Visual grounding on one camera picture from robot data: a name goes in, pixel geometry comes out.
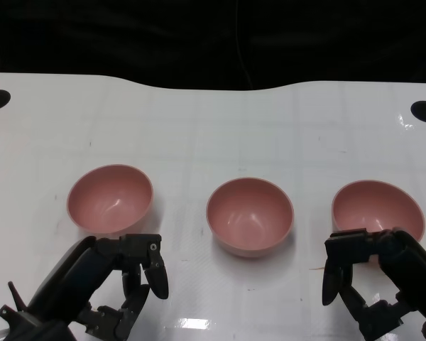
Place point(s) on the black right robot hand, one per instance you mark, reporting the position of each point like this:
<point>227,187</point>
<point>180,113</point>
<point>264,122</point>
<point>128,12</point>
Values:
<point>408,263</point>

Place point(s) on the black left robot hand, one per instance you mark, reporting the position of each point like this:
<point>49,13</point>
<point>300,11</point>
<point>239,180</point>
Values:
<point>78,277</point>

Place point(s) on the pink plastic bowl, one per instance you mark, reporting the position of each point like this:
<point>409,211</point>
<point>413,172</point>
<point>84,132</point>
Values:
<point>372,206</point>
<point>110,199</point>
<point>250,216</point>

